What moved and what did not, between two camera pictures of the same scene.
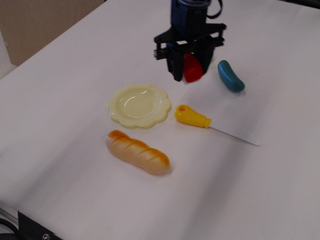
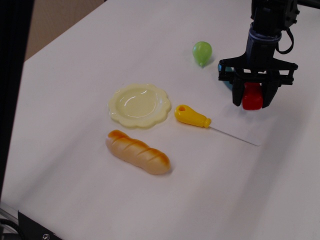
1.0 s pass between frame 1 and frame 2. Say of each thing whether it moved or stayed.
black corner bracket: stayed
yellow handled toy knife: stayed
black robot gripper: moved
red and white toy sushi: moved
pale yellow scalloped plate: stayed
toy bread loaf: stayed
